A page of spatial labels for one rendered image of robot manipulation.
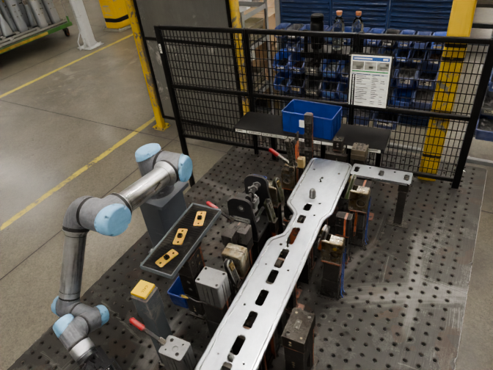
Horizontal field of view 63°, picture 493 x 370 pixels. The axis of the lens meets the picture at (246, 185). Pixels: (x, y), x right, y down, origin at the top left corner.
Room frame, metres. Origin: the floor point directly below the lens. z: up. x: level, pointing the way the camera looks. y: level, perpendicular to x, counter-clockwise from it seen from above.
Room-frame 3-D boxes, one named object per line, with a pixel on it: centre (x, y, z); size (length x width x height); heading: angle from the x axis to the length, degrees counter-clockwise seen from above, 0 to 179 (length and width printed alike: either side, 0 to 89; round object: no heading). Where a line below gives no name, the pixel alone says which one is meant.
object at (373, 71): (2.00, -0.72, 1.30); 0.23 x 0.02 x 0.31; 61
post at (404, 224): (1.52, -0.77, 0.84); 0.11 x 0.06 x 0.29; 61
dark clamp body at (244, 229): (1.23, 0.05, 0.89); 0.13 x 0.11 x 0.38; 61
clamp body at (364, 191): (1.42, -0.52, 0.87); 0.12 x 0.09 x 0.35; 61
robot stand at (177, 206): (1.53, 0.42, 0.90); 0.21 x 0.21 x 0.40; 56
